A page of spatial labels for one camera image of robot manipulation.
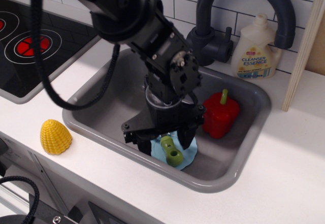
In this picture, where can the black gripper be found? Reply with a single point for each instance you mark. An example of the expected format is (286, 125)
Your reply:
(153, 121)

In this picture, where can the green handled grey spatula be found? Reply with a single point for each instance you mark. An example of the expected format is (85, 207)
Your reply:
(173, 156)

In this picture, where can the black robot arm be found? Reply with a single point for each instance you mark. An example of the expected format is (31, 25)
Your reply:
(173, 71)

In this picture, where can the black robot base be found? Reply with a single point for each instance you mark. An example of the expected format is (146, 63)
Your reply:
(39, 212)

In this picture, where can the light blue plate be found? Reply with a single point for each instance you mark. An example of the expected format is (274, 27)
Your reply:
(188, 154)

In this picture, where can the red toy bell pepper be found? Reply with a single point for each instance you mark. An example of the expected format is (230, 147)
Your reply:
(221, 113)

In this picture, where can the dark grey faucet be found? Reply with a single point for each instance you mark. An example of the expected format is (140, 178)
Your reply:
(208, 46)

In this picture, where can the yellow toy corn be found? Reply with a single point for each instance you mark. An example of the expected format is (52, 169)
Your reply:
(55, 137)

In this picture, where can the white cleanser bottle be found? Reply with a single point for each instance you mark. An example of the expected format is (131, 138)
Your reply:
(252, 57)

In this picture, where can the black toy stove top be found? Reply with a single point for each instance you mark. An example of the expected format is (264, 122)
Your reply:
(63, 41)

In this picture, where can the light wooden side panel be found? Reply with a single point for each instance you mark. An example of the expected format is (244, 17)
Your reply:
(305, 49)

